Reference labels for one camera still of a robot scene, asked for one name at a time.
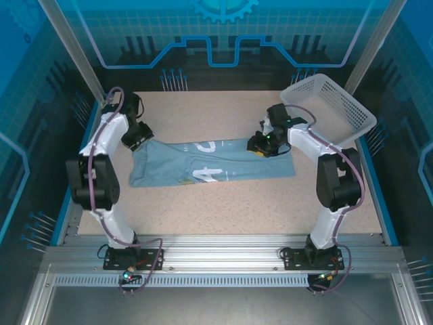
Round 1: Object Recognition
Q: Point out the light blue printed t-shirt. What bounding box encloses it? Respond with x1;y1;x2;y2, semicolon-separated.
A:
129;137;298;188

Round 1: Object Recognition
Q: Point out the white perforated plastic basket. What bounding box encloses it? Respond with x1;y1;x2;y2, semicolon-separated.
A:
279;73;378;148

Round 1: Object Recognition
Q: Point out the small board with green light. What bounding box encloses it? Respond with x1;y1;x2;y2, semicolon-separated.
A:
309;270;340;284
118;267;141;284

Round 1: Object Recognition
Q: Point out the grey metal shelf panel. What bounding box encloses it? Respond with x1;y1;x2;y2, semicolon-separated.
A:
20;286;420;325

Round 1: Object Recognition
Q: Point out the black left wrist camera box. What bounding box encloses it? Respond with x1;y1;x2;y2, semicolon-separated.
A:
135;122;155;139

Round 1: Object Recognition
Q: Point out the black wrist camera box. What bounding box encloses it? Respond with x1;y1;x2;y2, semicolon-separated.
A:
135;122;155;139
246;134;264;152

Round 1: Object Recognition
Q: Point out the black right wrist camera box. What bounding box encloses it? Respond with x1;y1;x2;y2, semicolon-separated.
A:
246;134;264;152

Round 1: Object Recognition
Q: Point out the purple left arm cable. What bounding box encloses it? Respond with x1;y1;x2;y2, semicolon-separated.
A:
86;86;164;296

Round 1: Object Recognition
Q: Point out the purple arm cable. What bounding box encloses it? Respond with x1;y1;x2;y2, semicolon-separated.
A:
86;86;164;296
286;104;367;293

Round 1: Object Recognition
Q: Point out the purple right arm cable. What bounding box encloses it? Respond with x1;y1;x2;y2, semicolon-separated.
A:
286;104;367;293

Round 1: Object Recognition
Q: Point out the aluminium frame post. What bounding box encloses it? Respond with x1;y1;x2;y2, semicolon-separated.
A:
37;0;114;106
344;0;407;100

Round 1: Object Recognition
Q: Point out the aluminium mounting rail beam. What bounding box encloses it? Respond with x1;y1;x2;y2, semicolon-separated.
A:
43;233;407;272

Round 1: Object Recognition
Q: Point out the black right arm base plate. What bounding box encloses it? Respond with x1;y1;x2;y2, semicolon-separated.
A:
283;246;345;271

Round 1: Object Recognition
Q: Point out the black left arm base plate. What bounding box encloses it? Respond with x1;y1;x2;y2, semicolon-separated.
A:
103;248;166;272

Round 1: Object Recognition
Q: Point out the slotted grey cable duct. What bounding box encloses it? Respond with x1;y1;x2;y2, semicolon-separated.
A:
53;274;311;288

